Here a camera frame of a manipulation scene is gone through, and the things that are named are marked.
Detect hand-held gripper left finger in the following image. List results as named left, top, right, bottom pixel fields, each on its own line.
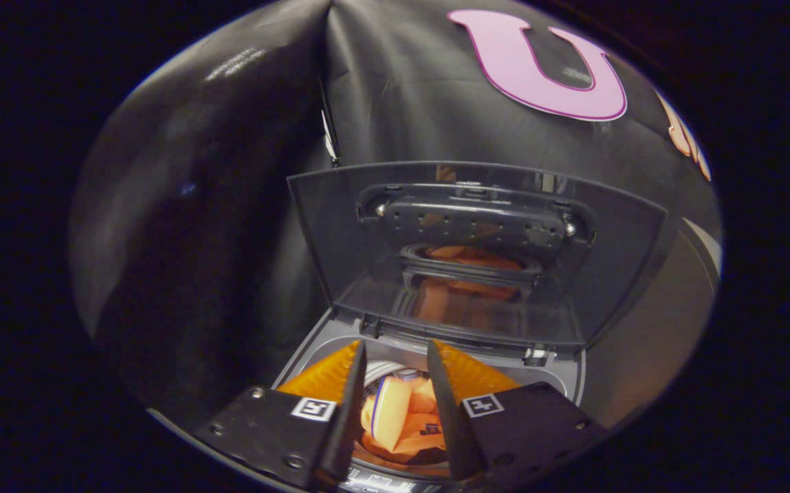
left=193, top=339, right=368, bottom=490

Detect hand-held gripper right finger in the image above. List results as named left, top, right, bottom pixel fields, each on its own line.
left=426, top=339, right=608, bottom=483

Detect orange clothes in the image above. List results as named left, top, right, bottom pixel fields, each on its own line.
left=359, top=373, right=450, bottom=468

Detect black backdrop cloth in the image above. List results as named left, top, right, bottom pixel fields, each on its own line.
left=70, top=0, right=714, bottom=412

